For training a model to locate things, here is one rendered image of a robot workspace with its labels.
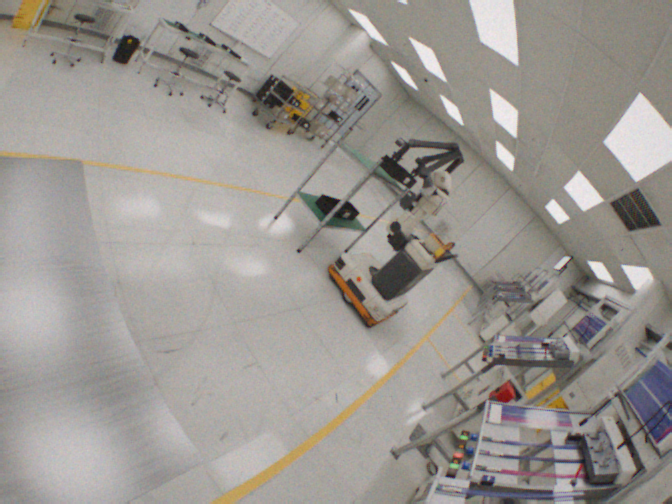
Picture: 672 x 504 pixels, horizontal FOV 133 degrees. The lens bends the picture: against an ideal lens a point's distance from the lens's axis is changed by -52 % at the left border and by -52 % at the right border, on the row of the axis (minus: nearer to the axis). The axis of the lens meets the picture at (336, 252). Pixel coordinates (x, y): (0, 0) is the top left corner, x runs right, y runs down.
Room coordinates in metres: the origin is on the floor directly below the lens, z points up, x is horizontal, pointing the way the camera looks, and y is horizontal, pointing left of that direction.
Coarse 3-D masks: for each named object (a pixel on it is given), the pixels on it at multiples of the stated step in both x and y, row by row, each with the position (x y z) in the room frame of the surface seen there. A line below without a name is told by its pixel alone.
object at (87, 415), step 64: (0, 192) 0.11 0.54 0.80; (64, 192) 0.28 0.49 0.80; (0, 256) 0.07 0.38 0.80; (64, 256) 0.21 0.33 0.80; (0, 320) 0.03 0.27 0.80; (64, 320) 0.14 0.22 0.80; (0, 384) -0.02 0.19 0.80; (64, 384) 0.08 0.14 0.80; (128, 384) 0.17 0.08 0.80; (0, 448) -0.08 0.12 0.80; (64, 448) 0.01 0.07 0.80; (128, 448) 0.10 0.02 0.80; (192, 448) 0.17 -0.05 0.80
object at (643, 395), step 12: (648, 372) 0.91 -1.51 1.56; (660, 372) 0.83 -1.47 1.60; (636, 384) 0.91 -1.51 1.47; (648, 384) 0.83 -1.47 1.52; (660, 384) 0.75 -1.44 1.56; (636, 396) 0.83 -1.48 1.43; (648, 396) 0.76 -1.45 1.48; (660, 396) 0.68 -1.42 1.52; (636, 408) 0.75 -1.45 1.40; (648, 408) 0.69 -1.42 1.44; (660, 432) 0.49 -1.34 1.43
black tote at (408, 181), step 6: (384, 156) 2.61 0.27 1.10; (384, 162) 2.59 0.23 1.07; (396, 162) 2.84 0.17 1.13; (384, 168) 2.58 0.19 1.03; (390, 168) 2.56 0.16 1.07; (396, 168) 2.55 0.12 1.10; (402, 168) 3.03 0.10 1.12; (390, 174) 2.55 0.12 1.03; (396, 174) 2.61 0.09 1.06; (402, 174) 2.69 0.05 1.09; (408, 174) 2.80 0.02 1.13; (396, 180) 2.70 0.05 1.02; (402, 180) 2.79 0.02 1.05; (408, 180) 2.89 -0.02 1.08; (414, 180) 3.00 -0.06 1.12; (408, 186) 3.00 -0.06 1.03
